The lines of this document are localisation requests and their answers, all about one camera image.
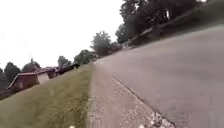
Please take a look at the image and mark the leafy tree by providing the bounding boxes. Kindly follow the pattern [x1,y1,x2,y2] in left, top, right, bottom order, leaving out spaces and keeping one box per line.
[89,30,113,57]
[73,49,98,66]

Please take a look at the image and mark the pale concrete gutter strip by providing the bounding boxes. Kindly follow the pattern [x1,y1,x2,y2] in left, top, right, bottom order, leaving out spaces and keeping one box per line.
[85,61,176,128]

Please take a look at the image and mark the dark low house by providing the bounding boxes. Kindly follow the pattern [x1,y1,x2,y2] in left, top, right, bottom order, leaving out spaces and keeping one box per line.
[43,62,81,80]

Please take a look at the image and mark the grey asphalt road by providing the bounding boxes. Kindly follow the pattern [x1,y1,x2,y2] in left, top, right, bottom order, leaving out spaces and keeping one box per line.
[94,24,224,128]

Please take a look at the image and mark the group of tall trees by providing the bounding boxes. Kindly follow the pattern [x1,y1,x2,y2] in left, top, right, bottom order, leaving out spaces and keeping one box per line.
[114,0,208,46]

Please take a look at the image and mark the grass lawn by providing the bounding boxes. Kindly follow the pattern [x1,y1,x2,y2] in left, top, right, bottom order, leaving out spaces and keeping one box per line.
[0,62,96,128]

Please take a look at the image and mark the brown house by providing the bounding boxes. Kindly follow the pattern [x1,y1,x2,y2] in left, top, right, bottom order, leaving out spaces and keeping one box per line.
[5,71,51,94]

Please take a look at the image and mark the grass verge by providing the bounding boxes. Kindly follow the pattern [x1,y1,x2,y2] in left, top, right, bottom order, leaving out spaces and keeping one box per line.
[126,0,224,48]

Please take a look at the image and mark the row of dark trees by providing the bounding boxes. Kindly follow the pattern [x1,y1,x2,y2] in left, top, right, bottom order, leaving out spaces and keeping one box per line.
[0,58,43,89]

